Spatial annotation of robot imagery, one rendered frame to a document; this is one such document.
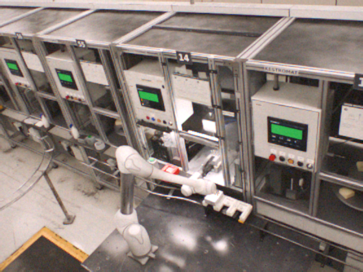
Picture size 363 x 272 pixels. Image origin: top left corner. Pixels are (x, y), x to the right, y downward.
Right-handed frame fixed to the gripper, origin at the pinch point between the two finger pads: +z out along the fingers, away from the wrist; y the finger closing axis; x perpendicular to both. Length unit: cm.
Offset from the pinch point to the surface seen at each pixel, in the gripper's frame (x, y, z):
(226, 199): -25.6, -13.6, -22.6
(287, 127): -72, 65, -16
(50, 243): 160, -98, -102
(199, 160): 17.2, -9.6, 4.2
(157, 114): 36, 48, -13
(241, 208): -41, -13, -26
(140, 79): 46, 77, -13
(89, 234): 131, -100, -70
